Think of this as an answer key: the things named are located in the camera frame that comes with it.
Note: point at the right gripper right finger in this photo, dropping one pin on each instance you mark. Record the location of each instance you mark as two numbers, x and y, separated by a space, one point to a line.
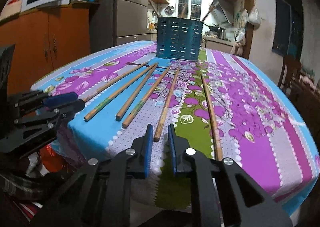
222 193

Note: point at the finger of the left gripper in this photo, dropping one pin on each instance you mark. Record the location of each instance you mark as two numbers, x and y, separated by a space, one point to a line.
61 99
67 112

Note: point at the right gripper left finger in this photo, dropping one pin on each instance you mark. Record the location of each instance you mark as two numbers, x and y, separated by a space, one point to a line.
99 195

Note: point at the wooden chopstick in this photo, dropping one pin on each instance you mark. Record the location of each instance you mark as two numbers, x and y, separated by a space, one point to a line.
113 81
129 101
163 116
215 130
140 104
109 99

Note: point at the orange wooden cabinet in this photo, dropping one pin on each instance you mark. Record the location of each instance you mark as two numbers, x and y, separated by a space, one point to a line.
45 39

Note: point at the floral striped tablecloth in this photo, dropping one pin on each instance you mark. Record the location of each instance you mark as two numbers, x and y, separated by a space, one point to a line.
260 129

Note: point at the brown steel refrigerator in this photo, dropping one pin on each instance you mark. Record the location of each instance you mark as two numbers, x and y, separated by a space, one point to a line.
118 22

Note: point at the dark wooden dining table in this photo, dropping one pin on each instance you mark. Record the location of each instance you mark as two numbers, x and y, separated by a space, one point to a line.
307 104

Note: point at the wooden dining chair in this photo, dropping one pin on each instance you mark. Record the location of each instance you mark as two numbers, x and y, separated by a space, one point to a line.
290 68

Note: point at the blue perforated utensil holder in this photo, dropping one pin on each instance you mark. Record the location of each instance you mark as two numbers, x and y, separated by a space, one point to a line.
178 38

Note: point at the steel electric kettle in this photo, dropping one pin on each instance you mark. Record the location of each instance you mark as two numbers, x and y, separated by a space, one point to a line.
222 33

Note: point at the hanging white plastic bag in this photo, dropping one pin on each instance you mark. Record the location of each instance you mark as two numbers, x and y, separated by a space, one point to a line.
254 17

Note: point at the steel range hood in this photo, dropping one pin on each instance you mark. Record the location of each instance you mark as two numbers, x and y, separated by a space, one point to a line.
224 12

